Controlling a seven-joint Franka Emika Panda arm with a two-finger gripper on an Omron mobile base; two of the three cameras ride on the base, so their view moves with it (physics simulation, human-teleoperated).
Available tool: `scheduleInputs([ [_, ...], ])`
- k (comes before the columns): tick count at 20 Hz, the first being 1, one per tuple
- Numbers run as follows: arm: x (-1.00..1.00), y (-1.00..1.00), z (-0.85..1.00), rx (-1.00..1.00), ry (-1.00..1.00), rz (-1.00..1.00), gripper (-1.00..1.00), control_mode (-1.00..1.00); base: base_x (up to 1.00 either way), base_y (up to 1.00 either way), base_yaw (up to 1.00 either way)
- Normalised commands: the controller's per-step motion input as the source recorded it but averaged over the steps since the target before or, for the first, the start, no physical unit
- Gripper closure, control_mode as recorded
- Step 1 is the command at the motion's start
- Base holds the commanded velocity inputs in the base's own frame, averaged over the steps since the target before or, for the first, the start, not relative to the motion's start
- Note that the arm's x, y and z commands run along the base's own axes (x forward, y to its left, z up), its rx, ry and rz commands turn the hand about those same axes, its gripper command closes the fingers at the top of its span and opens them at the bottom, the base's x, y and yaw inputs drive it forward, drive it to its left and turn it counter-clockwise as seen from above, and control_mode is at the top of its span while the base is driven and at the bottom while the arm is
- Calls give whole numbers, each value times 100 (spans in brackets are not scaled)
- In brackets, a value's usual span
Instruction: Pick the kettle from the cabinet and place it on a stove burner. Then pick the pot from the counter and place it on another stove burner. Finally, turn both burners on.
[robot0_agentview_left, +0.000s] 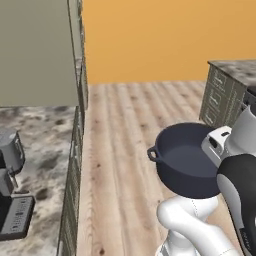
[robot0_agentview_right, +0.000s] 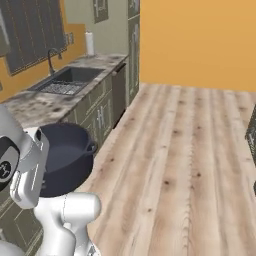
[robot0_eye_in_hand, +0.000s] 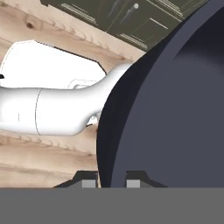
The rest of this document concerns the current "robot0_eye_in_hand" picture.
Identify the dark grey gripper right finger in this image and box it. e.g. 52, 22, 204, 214
125, 170, 169, 189

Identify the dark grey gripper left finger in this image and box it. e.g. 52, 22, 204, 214
52, 170, 99, 189

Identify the white rounded tube shape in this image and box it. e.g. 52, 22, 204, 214
0, 62, 136, 137

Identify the large dark grey round thing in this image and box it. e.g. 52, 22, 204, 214
95, 0, 224, 189

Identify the dark olive cupboard run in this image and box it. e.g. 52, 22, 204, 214
39, 0, 210, 53

